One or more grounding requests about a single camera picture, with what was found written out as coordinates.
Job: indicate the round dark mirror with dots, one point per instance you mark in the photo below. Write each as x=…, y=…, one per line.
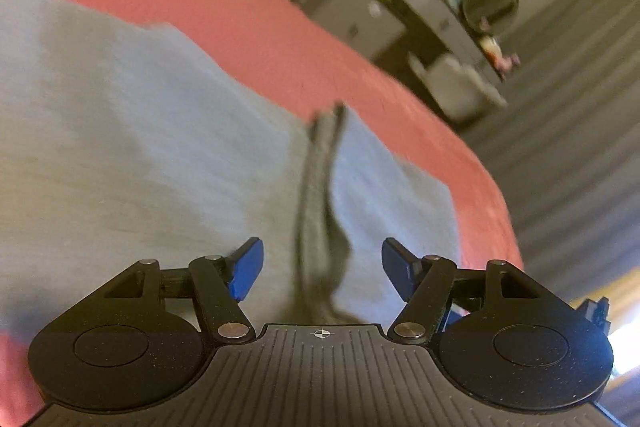
x=490, y=2

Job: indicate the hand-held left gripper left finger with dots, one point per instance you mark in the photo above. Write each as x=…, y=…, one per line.
x=247, y=268

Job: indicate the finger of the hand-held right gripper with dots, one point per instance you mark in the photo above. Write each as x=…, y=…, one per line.
x=597, y=314

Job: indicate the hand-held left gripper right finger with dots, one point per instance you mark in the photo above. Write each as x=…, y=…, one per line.
x=395, y=263

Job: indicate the grey dressing table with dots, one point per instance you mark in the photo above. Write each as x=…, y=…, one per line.
x=430, y=7

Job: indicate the white plastic bin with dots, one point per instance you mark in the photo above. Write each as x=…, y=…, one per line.
x=455, y=87

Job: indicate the red ribbed bedspread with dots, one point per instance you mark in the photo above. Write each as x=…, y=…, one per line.
x=250, y=32

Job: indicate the white drawer cabinet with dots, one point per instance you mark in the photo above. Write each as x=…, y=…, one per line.
x=345, y=17

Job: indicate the grey-blue sweater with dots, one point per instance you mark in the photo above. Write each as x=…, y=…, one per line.
x=150, y=147

